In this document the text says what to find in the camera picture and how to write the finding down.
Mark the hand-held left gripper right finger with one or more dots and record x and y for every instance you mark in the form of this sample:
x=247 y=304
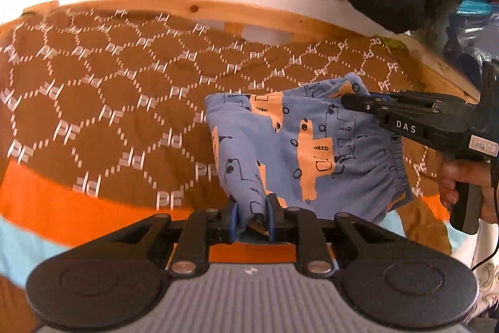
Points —
x=269 y=223

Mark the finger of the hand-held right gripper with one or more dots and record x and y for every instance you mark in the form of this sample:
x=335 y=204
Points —
x=360 y=103
x=382 y=97

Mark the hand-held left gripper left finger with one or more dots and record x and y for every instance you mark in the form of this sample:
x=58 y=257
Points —
x=233 y=220

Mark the blue pants with orange print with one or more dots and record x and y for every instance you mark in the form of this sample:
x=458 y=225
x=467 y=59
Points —
x=312 y=169

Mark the person's right hand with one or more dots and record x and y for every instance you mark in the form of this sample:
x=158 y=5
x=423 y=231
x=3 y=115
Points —
x=448 y=181

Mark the white patterned cloth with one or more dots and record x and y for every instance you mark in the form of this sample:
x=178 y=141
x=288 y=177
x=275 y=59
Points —
x=487 y=286

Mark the brown printed blanket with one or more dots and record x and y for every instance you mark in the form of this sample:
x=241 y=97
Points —
x=78 y=83

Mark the wooden bed frame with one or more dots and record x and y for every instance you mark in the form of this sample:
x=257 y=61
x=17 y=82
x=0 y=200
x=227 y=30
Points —
x=156 y=5

